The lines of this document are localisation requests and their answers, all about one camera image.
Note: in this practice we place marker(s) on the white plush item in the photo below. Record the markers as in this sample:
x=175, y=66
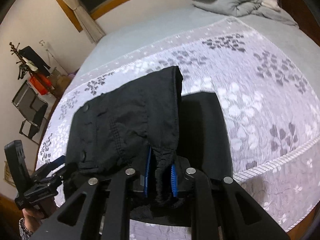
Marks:
x=271, y=4

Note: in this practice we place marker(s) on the wooden coat rack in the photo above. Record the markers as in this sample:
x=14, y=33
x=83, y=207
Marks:
x=26, y=67

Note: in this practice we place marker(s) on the black pants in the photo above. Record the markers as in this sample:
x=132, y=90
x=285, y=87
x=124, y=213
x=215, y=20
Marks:
x=116, y=130

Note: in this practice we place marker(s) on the white floral bed cover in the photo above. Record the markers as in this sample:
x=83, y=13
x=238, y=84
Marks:
x=271, y=109

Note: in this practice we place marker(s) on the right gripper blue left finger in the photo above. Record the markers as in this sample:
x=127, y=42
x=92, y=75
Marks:
x=146, y=174

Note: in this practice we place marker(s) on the red bag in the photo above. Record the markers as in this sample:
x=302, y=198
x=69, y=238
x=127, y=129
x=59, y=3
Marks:
x=39, y=86

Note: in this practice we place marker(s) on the cardboard boxes stack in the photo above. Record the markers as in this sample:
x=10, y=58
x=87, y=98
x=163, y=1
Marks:
x=59, y=82

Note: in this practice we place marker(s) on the black hanging jacket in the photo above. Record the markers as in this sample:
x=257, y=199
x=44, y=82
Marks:
x=32, y=56

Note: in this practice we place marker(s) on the checkered left sleeve forearm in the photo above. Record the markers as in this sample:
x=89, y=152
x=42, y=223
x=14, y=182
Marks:
x=25, y=234

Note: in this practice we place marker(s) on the person's left hand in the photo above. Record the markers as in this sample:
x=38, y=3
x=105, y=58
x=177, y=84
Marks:
x=33, y=216

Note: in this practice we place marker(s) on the beige curtain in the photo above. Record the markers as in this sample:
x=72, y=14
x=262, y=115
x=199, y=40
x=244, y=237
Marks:
x=91, y=28

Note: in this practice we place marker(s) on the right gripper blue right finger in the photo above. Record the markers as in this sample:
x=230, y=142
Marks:
x=174, y=180

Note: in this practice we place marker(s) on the light blue bed sheet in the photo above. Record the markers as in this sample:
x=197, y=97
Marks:
x=292, y=41

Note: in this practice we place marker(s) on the black folding chair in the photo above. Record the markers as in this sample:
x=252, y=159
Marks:
x=32, y=108

